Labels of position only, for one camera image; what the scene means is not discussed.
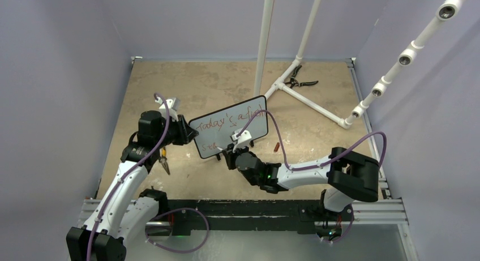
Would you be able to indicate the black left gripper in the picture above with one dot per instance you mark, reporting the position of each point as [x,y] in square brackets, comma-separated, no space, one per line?
[185,133]

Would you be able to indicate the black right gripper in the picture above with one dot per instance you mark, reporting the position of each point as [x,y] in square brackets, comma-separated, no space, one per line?
[231,156]

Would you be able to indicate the black-framed small whiteboard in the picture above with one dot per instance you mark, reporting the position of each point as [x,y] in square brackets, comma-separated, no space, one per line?
[215,128]

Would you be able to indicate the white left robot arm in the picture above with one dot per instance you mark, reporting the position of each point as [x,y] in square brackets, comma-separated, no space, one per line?
[118,219]

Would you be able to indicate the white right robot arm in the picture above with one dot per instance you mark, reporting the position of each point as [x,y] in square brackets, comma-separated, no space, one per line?
[350,175]

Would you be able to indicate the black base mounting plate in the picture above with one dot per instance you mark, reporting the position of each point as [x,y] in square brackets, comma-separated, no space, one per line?
[300,216]

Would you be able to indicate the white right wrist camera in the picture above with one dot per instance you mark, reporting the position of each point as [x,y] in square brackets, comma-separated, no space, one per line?
[241,139]

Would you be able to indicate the yellow-handled pliers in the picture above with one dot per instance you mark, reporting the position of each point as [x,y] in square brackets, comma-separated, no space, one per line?
[164,162]

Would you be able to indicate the aluminium frame rail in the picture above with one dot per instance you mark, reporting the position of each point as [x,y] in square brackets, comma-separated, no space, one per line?
[382,212]

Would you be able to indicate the white pipe with camera sockets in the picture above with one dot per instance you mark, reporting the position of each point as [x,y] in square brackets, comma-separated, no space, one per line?
[446,11]

